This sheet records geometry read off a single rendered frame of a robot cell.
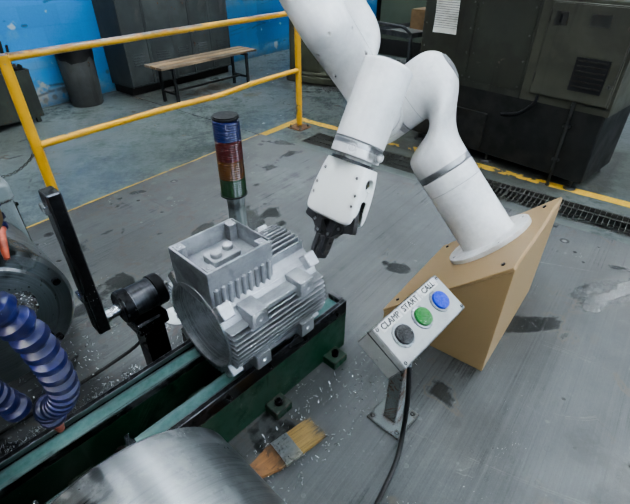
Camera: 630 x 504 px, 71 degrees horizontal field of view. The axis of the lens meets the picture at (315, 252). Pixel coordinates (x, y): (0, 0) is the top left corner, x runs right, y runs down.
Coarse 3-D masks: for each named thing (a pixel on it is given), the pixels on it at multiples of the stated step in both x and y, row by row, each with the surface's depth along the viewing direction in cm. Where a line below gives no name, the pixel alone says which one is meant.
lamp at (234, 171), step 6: (222, 162) 97; (234, 162) 98; (240, 162) 99; (222, 168) 98; (228, 168) 98; (234, 168) 98; (240, 168) 99; (222, 174) 99; (228, 174) 99; (234, 174) 99; (240, 174) 100; (228, 180) 100; (234, 180) 100
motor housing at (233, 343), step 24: (288, 240) 75; (288, 264) 73; (192, 288) 66; (264, 288) 70; (288, 288) 70; (192, 312) 78; (288, 312) 72; (312, 312) 77; (192, 336) 77; (216, 336) 78; (240, 336) 65; (264, 336) 68; (288, 336) 75; (216, 360) 74; (240, 360) 67
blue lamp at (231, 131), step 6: (216, 126) 93; (222, 126) 92; (228, 126) 93; (234, 126) 93; (216, 132) 94; (222, 132) 93; (228, 132) 93; (234, 132) 94; (240, 132) 96; (216, 138) 95; (222, 138) 94; (228, 138) 94; (234, 138) 95; (240, 138) 96
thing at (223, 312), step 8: (304, 256) 73; (312, 256) 74; (304, 264) 74; (312, 264) 74; (224, 304) 63; (216, 312) 63; (224, 312) 63; (232, 312) 64; (224, 320) 63; (224, 368) 71; (232, 368) 70; (240, 368) 71; (232, 376) 70
